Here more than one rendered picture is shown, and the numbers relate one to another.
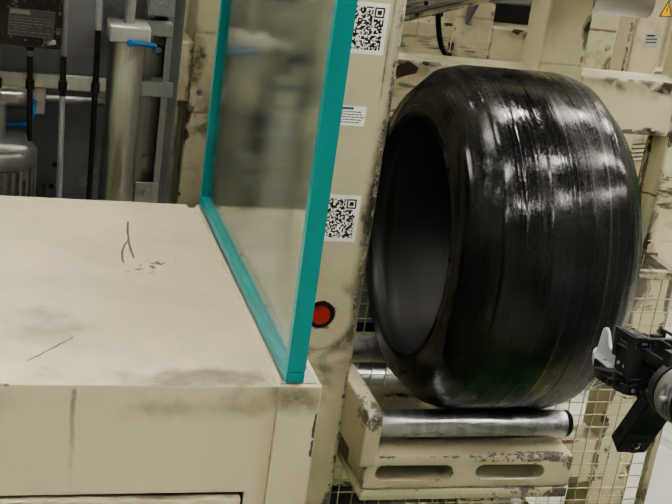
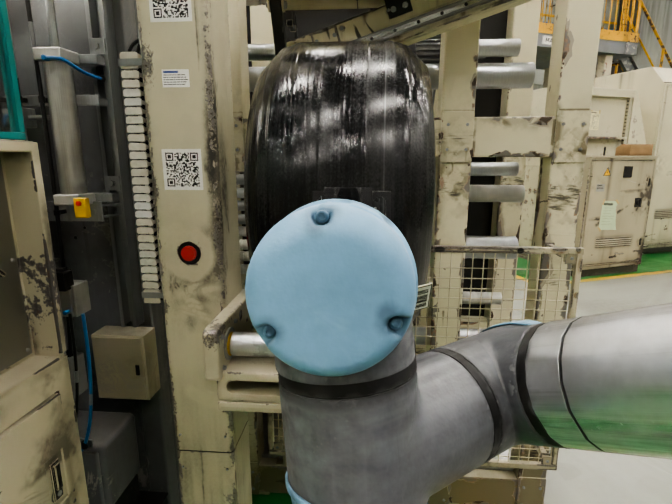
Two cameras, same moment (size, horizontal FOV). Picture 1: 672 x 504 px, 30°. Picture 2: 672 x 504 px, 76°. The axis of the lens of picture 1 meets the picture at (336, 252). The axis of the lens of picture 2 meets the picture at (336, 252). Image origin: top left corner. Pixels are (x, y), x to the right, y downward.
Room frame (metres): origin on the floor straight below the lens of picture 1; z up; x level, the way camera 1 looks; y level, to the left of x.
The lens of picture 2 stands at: (1.15, -0.56, 1.24)
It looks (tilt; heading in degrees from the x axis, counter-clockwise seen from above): 13 degrees down; 22
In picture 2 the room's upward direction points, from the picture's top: straight up
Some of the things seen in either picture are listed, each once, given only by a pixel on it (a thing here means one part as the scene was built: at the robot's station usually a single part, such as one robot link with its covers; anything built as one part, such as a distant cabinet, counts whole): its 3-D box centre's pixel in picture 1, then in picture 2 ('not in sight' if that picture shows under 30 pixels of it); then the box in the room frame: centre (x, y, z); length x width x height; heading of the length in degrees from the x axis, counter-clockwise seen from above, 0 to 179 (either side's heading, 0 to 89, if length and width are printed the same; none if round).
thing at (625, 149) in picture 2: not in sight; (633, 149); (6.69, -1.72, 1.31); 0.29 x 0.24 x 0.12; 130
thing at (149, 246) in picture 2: not in sight; (149, 184); (1.81, 0.10, 1.19); 0.05 x 0.04 x 0.48; 17
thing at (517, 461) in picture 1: (460, 458); (317, 378); (1.83, -0.25, 0.83); 0.36 x 0.09 x 0.06; 107
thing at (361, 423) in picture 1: (340, 382); (244, 316); (1.91, -0.04, 0.90); 0.40 x 0.03 x 0.10; 17
